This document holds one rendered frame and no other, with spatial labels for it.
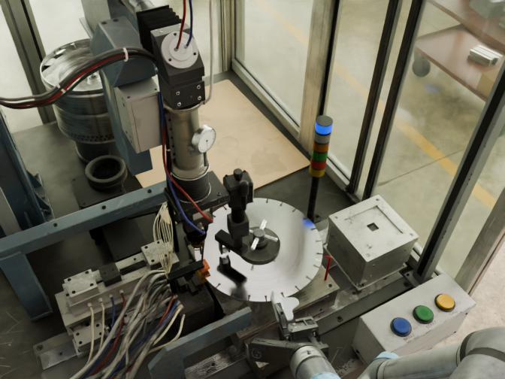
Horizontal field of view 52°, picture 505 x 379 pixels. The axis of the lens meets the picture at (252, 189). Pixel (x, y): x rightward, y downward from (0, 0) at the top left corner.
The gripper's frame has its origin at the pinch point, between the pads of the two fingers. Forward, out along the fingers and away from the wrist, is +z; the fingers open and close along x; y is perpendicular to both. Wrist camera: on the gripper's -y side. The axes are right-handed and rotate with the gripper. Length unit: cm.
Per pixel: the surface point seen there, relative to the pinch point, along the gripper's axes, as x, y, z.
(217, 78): 57, 9, 109
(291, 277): 9.0, 6.1, 2.3
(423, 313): -2.6, 35.5, -7.4
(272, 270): 10.6, 2.1, 4.7
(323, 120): 44, 23, 17
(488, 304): -55, 113, 77
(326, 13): 72, 32, 35
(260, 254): 14.1, 0.1, 7.9
